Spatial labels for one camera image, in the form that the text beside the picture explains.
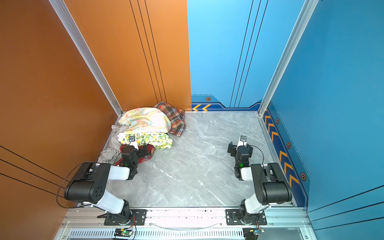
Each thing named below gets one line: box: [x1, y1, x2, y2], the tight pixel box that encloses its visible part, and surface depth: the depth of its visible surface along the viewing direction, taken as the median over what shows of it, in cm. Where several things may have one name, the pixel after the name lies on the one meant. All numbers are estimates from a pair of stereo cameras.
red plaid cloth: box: [153, 101, 186, 137], surface depth 110 cm
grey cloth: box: [97, 124, 130, 165], surface depth 97 cm
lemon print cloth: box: [121, 131, 173, 151], surface depth 96 cm
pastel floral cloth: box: [118, 107, 172, 134], surface depth 106 cm
